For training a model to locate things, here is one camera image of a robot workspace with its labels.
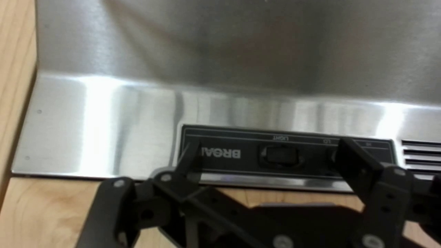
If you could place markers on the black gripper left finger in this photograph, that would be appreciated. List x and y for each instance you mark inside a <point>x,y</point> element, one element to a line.
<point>179,211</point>

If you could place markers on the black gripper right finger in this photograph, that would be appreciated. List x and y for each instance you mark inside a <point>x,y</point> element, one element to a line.
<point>394,207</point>

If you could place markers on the black hood control panel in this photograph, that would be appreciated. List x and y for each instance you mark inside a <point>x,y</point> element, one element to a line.
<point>228,139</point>

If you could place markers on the stainless steel range hood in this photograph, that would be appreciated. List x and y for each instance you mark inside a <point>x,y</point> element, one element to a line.
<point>228,46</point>

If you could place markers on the long wooden wall cabinet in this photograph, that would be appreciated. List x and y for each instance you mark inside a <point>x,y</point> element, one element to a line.
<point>13,69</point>

